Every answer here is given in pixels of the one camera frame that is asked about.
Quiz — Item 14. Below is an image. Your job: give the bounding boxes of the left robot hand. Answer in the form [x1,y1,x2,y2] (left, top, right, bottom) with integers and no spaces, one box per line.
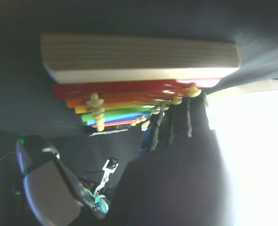
[16,90,239,226]

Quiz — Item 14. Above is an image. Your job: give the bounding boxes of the packaged pliers blister card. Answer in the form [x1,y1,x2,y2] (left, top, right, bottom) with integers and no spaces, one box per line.
[89,130,128,137]

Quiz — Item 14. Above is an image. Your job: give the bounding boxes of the rainbow xylophone hand piano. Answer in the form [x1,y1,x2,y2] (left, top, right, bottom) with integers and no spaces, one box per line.
[40,32,242,131]

